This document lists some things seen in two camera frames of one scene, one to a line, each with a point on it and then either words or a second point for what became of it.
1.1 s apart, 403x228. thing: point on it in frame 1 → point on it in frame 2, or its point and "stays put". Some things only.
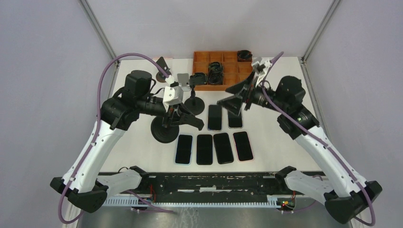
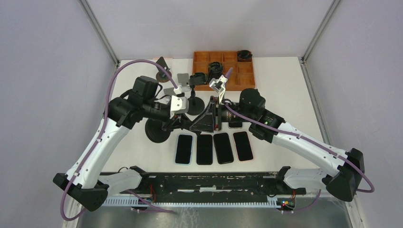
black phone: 223,147 stays put
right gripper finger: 233,103 → 205,123
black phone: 204,153 stays put
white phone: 243,147 stays put
